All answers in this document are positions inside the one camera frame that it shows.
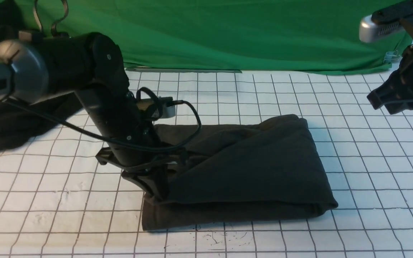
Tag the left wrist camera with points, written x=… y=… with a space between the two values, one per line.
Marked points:
x=162 y=109

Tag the metal binder clip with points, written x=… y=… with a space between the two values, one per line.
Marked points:
x=392 y=57

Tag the white grid table mat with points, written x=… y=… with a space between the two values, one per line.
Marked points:
x=57 y=202

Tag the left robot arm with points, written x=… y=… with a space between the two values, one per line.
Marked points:
x=34 y=69

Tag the green backdrop cloth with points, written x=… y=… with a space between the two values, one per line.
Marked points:
x=319 y=36

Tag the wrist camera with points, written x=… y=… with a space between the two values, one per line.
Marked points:
x=387 y=21
x=162 y=109

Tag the black garment pile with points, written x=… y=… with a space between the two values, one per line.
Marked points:
x=16 y=125

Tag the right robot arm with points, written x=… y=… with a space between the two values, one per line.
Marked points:
x=396 y=93

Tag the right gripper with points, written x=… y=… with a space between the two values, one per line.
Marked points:
x=396 y=93

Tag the gray long-sleeve top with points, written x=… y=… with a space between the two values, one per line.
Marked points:
x=265 y=172

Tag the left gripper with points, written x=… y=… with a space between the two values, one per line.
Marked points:
x=147 y=170

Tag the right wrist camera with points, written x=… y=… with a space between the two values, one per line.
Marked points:
x=387 y=21

